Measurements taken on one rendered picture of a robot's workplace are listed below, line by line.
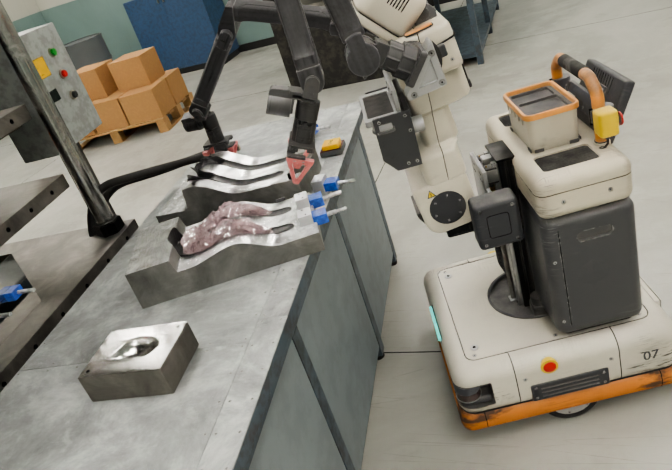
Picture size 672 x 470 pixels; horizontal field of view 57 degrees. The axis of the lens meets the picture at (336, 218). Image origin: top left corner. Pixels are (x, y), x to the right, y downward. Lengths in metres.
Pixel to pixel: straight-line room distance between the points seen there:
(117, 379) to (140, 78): 5.52
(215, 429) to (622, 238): 1.15
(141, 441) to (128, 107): 5.52
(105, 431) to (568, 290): 1.22
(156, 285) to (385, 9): 0.90
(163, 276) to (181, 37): 7.51
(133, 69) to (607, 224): 5.59
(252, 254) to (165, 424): 0.51
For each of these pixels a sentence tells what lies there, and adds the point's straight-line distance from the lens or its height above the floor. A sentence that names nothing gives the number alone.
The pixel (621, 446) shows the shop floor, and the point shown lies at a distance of 2.06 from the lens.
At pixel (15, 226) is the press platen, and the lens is 2.06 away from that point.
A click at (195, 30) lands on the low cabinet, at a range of 8.88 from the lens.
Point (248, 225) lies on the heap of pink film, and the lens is 1.65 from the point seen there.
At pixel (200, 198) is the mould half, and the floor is 0.89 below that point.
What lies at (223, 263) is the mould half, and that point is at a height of 0.85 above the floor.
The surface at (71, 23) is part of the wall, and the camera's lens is 10.70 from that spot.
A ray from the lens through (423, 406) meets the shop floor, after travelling 2.23.
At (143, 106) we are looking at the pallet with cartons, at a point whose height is 0.30.
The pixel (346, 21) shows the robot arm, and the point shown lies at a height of 1.32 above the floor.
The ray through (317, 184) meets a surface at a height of 0.84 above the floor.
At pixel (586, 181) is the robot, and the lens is 1.69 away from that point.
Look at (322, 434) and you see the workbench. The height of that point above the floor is 0.38.
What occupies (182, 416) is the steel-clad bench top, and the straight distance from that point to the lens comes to 1.29.
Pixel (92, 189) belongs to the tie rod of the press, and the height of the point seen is 0.96.
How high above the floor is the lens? 1.58
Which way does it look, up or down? 27 degrees down
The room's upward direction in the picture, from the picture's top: 19 degrees counter-clockwise
